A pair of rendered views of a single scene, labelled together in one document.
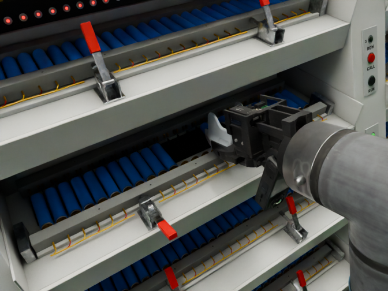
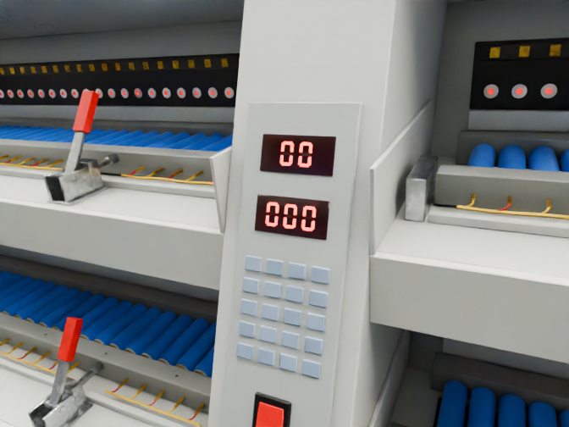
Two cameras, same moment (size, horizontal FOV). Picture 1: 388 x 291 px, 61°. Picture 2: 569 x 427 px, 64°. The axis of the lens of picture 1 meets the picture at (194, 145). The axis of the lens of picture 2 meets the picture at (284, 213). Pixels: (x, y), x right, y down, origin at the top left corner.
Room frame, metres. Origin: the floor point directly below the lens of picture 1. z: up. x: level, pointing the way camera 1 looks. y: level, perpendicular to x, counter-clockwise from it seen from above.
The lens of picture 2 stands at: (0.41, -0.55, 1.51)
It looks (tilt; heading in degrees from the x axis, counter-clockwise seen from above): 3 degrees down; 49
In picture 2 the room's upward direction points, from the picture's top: 5 degrees clockwise
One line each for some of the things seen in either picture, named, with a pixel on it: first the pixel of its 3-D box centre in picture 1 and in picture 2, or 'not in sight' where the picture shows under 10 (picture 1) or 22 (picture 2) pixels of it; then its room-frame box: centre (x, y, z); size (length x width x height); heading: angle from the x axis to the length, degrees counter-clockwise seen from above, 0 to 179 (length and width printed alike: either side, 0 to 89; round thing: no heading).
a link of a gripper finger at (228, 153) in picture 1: (233, 148); not in sight; (0.46, -0.06, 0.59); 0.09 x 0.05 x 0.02; 31
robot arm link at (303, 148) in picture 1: (318, 162); not in sight; (0.33, -0.14, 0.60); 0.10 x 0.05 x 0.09; 114
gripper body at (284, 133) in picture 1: (271, 137); not in sight; (0.41, -0.11, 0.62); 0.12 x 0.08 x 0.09; 24
